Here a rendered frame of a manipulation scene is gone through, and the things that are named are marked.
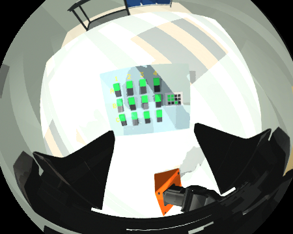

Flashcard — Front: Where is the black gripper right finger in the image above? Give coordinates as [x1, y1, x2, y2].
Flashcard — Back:
[193, 123, 272, 195]

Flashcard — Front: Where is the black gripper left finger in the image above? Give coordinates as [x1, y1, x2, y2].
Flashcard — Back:
[33, 130, 115, 210]

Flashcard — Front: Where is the pale grey switch panel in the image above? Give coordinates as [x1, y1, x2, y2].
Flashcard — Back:
[100, 63, 191, 136]

